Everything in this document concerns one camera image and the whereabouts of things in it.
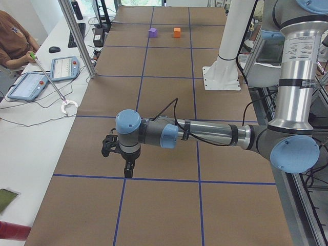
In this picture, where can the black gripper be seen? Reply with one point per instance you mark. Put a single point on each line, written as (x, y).
(130, 157)

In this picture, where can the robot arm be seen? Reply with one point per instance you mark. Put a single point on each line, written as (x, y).
(286, 141)

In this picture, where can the purple foam block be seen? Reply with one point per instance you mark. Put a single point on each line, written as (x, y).
(153, 32)

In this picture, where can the orange foam block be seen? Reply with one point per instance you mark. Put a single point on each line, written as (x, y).
(177, 32)

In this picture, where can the brown paper table mat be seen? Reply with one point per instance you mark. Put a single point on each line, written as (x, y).
(181, 192)

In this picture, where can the reacher grabber stick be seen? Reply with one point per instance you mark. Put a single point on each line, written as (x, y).
(65, 101)

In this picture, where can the far teach pendant tablet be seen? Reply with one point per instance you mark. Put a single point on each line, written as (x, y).
(64, 68)

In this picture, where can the teach pendant tablet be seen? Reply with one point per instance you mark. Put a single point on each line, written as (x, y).
(64, 68)
(29, 87)

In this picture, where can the near teach pendant tablet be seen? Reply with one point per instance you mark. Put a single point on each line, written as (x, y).
(29, 87)

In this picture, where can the black power brick box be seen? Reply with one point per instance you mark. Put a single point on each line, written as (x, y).
(99, 36)

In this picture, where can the red object table corner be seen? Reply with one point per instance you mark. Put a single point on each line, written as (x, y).
(12, 231)

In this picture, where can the black computer mouse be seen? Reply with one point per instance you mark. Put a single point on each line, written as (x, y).
(54, 49)

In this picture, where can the seated person brown shirt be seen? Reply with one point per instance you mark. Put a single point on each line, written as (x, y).
(16, 43)

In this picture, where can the aluminium frame post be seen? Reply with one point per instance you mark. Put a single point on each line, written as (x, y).
(73, 27)

